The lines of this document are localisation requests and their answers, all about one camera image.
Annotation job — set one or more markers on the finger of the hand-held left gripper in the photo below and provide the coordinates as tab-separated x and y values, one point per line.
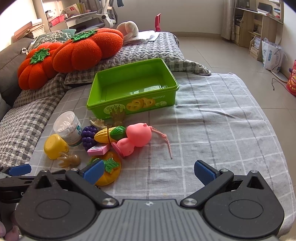
57	172
19	169

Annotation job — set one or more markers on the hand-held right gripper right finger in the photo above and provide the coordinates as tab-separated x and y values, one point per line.
204	172

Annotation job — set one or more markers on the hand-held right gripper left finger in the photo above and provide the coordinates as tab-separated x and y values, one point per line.
93	172

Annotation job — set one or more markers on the orange toy pumpkin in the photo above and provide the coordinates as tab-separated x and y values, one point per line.
111	170

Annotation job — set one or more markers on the pink toy pig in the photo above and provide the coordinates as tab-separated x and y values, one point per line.
137	135

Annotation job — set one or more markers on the green plastic box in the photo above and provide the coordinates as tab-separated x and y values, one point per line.
136	80

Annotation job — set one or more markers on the person's left hand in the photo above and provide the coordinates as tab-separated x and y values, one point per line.
9	233

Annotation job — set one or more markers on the brown hand-shaped toy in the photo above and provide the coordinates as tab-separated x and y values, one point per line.
69	160

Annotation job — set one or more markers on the pink toy box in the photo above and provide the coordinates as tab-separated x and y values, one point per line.
98	149

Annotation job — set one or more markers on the yellow plastic cup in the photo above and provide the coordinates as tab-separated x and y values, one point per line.
55	146

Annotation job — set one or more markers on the purple toy grapes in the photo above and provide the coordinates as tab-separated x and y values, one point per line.
89	136

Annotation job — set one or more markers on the yellow toy corn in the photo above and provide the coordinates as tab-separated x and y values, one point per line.
104	135

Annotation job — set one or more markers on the light grey grid sheet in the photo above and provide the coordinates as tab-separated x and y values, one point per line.
219	129

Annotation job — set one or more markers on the cotton swab jar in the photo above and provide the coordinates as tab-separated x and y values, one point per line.
67	127

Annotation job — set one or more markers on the beige coral toy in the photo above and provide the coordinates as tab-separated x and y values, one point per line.
98	122

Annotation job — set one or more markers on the brown tree figure toy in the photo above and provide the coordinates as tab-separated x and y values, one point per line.
118	117

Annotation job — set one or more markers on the small orange pumpkin cushion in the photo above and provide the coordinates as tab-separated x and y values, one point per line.
34	67

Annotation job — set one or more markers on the grey sofa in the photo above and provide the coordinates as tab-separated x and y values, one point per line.
9	64

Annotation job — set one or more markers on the large orange pumpkin cushion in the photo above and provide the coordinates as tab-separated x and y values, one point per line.
92	51

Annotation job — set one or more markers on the red printed container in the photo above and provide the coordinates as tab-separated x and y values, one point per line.
292	78

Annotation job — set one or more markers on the white shopping bag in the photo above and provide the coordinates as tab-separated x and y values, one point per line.
271	56

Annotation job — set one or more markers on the teal patterned pillow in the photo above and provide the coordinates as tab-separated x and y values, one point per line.
55	37

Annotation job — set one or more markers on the grey checkered blanket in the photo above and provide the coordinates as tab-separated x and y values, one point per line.
150	48

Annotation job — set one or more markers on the stack of books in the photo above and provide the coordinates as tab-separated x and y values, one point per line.
30	29

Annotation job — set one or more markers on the white papers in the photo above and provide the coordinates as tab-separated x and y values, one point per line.
145	36

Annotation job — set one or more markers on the white plush toy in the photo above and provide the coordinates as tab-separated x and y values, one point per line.
129	29

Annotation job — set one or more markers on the red basket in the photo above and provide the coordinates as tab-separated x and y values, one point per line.
57	20

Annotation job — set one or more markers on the white desk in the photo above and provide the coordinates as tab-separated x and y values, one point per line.
81	19

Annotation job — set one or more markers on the beige curtain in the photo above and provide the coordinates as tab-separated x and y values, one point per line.
229	18

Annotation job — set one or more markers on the red plastic object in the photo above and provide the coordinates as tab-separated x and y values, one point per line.
158	22

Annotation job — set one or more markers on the wooden shelf desk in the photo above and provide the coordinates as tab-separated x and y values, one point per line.
261	25

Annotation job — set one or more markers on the white office chair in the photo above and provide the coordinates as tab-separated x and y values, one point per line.
108	14

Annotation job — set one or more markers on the books on desk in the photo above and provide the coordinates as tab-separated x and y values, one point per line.
75	8

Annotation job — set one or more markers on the black garment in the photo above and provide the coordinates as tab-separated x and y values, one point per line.
119	2

